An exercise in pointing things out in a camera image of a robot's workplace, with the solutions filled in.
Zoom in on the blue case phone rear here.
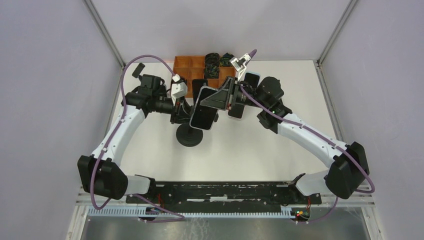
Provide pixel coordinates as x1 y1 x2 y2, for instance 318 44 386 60
244 72 261 89

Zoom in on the black coiled band top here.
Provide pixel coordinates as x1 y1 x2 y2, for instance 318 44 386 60
204 52 221 67

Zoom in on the orange compartment tray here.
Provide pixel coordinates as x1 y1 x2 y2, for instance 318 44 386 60
173 55 236 98

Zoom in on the pink case phone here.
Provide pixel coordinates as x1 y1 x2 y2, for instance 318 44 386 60
228 103 245 120

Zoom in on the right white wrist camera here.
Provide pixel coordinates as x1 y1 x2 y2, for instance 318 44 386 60
229 53 252 81

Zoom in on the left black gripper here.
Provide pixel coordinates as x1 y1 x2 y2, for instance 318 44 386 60
152 95 198 125

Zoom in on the black clamp stand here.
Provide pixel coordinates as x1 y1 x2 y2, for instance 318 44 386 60
175 114 219 147
131 62 146 79

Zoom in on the white slotted cable duct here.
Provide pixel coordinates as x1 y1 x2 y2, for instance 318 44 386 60
86 205 312 220

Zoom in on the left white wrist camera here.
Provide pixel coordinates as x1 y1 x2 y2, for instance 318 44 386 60
170 74 188 99

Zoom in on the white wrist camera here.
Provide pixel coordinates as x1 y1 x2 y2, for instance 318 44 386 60
170 74 188 99
229 53 252 81

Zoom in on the white-blue case phone front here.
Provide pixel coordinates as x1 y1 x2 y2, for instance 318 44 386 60
189 86 218 130

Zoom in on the aluminium rail frame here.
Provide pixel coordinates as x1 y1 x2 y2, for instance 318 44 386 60
75 183 376 208

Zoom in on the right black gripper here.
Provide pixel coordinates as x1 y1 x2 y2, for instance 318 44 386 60
200 76 268 112

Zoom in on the black coiled band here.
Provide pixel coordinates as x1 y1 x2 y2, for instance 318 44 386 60
203 64 220 79
204 52 221 67

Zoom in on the green-black coiled band right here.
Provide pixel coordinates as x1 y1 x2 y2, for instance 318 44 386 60
219 52 235 67

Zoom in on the black coiled band middle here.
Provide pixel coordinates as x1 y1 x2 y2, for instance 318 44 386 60
203 64 220 79

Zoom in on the black phone on wooden stand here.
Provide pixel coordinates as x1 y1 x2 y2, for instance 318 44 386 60
191 78 209 102

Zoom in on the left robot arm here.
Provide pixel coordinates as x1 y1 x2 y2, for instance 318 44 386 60
77 74 189 204

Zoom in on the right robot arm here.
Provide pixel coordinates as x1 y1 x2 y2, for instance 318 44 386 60
190 76 376 204

